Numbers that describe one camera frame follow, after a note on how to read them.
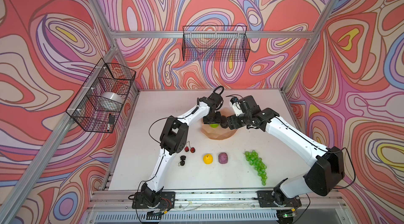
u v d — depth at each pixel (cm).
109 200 75
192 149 88
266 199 73
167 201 72
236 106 71
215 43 96
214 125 95
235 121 72
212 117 84
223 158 83
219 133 94
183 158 86
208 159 82
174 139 58
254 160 81
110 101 70
